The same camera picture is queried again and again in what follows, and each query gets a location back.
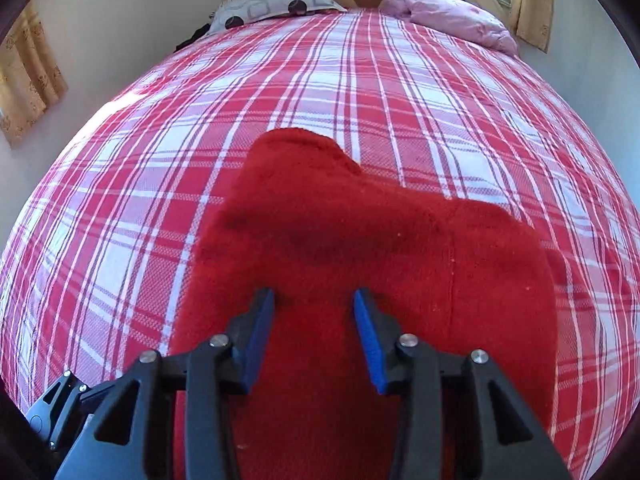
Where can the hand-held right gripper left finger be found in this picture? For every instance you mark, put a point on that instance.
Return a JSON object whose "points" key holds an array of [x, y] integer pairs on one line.
{"points": [[257, 345]]}

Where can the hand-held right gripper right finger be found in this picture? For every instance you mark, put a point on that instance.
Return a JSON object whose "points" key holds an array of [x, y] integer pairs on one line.
{"points": [[372, 345]]}

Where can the red knit sweater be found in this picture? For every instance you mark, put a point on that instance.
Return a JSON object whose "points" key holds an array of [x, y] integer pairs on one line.
{"points": [[350, 220]]}

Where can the red plaid bed sheet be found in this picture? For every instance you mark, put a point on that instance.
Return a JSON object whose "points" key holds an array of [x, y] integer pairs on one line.
{"points": [[150, 160]]}

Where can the dark cloth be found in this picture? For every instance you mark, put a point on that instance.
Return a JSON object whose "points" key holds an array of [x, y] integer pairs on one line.
{"points": [[192, 39]]}

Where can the yellow curtain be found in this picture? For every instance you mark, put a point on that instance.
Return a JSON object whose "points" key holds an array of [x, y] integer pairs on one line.
{"points": [[30, 75], [535, 5]]}

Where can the pink pillow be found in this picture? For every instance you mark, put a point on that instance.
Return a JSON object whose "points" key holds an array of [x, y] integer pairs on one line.
{"points": [[450, 17]]}

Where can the grey patterned pillow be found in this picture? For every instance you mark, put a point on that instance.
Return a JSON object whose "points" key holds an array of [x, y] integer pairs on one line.
{"points": [[270, 2]]}

